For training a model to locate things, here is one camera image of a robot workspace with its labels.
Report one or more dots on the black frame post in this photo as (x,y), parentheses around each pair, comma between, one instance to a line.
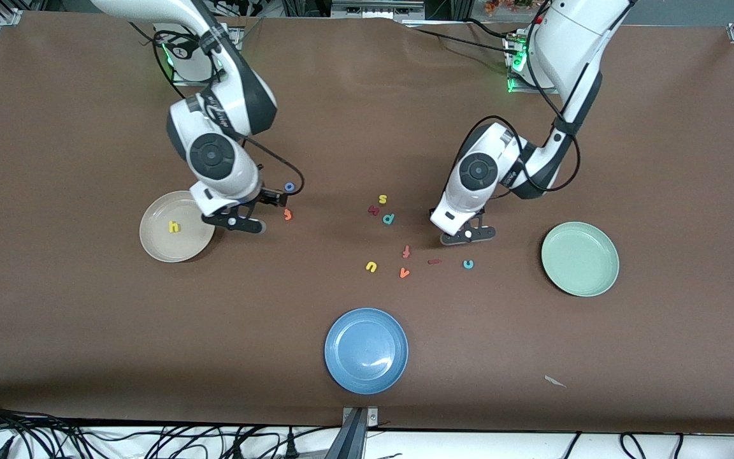
(446,7)

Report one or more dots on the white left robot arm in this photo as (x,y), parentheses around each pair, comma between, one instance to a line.
(482,169)

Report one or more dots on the light green plate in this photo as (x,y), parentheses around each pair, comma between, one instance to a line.
(580,259)

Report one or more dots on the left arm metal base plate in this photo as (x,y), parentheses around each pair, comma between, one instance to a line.
(517,89)

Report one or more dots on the white paper scrap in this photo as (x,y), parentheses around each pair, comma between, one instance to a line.
(555,381)

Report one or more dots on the orange artificial flowers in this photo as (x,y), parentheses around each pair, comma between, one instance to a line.
(507,6)

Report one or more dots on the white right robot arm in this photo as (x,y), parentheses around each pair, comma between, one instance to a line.
(214,156)

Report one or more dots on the teal foam letter p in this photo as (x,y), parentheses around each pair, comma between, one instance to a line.
(388,218)

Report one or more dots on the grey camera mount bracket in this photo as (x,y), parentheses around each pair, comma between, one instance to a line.
(354,433)

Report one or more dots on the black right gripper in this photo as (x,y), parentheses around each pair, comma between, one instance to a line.
(268,198)

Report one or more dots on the grey metal box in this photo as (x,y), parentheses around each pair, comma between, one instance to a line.
(373,9)

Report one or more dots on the brown table cover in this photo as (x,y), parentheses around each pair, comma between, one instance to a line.
(341,127)

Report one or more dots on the blue plate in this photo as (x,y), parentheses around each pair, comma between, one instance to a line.
(366,350)

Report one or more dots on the beige brown plate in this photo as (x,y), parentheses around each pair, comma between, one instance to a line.
(169,245)

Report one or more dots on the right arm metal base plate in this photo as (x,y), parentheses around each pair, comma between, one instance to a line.
(188,81)

